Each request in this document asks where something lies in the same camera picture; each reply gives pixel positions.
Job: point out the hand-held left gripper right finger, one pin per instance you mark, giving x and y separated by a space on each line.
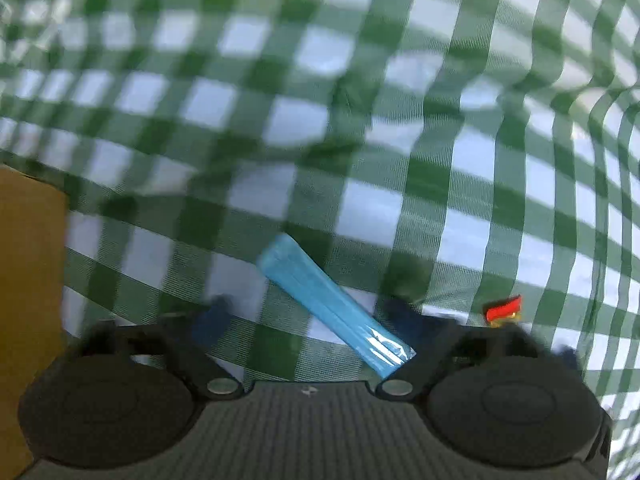
407 320

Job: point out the green checked cloth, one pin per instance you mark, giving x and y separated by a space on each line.
325 50

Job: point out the red square snack packet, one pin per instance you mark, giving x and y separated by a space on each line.
505 308

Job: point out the brown cardboard box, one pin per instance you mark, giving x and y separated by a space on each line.
30 270

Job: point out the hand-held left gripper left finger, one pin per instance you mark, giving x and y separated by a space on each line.
212 320

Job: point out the blue snack stick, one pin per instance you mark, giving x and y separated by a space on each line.
325 292

